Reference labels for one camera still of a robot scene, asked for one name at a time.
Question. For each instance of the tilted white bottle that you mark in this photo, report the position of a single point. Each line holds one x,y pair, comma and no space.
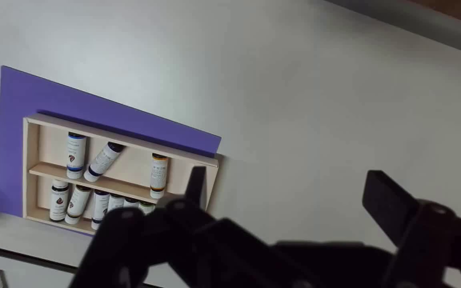
103,161

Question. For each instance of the purple mat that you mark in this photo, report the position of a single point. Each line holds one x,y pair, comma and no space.
25,94

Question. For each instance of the white bottle blue cap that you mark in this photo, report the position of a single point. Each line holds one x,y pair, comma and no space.
76,148

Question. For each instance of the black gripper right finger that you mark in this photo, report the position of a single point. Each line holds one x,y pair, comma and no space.
427,233

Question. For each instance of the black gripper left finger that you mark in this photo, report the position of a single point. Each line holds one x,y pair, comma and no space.
129,243

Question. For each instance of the white bottle row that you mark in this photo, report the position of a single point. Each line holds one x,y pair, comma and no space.
100,208
78,203
115,201
59,198

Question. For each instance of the wooden tray with compartments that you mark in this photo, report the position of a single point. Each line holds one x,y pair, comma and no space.
46,156

